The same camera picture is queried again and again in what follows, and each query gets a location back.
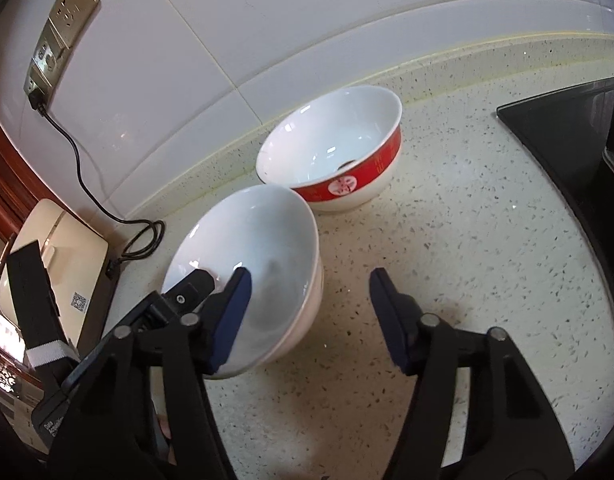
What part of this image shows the grey switched wall socket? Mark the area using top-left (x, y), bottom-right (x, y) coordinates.
top-left (31, 34), bottom-right (70, 78)

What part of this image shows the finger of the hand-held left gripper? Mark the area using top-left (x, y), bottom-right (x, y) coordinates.
top-left (61, 269), bottom-right (216, 393)

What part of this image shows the ornate glass door panel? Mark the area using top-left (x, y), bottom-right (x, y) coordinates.
top-left (0, 300), bottom-right (42, 411)

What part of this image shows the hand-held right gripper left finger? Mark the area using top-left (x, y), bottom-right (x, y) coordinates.
top-left (47, 266), bottom-right (253, 480)

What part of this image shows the red and white bowl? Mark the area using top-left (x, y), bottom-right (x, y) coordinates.
top-left (255, 85), bottom-right (403, 213)

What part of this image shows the black power cable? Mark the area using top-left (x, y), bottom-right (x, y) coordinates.
top-left (27, 87), bottom-right (166, 278)

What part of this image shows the cream electric rice cooker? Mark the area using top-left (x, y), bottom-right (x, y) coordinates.
top-left (0, 198), bottom-right (122, 361)

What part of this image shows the black glass stove top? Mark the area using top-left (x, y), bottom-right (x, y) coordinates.
top-left (496, 75), bottom-right (614, 281)

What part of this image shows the reddish wooden door frame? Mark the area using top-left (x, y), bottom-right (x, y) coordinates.
top-left (0, 100), bottom-right (52, 246)

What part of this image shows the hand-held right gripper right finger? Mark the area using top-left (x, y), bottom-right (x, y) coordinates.
top-left (368, 267), bottom-right (578, 480)

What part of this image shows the white switched wall socket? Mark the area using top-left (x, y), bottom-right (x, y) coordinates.
top-left (48, 0), bottom-right (101, 48)

